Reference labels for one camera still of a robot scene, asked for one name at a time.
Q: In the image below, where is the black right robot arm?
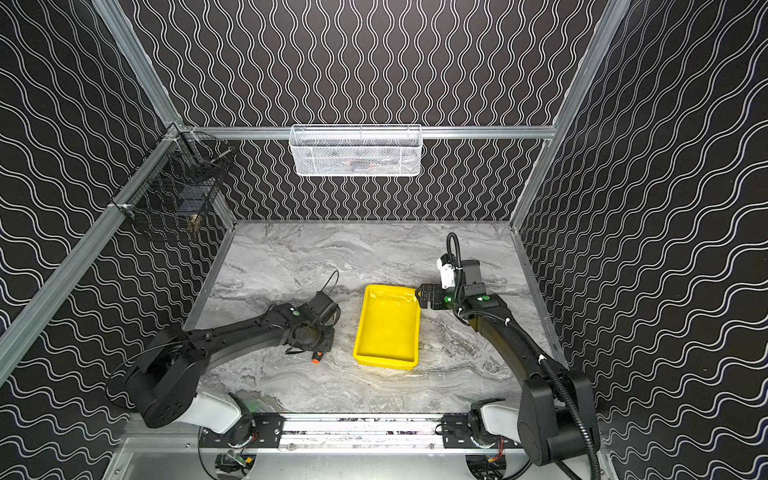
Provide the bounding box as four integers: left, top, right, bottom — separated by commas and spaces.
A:
415, 284, 601, 479

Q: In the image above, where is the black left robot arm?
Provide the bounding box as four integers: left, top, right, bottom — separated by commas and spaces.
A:
105, 293, 340, 444

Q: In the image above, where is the yellow plastic bin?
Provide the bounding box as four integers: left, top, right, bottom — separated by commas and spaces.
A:
353, 285, 421, 371

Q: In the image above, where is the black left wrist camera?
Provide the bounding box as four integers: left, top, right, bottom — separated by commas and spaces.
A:
307, 291, 341, 327

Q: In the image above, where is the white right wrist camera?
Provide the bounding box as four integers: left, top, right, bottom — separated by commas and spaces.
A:
436, 253, 456, 290

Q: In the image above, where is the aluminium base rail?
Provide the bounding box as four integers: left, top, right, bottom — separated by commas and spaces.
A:
199, 413, 522, 454

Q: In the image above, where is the black corrugated cable conduit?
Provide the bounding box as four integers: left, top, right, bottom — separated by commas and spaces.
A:
445, 232, 603, 480

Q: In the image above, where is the white wire mesh basket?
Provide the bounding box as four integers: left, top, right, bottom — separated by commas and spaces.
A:
289, 124, 424, 177

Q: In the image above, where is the black wire basket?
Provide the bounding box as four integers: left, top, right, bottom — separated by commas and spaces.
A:
119, 131, 234, 244

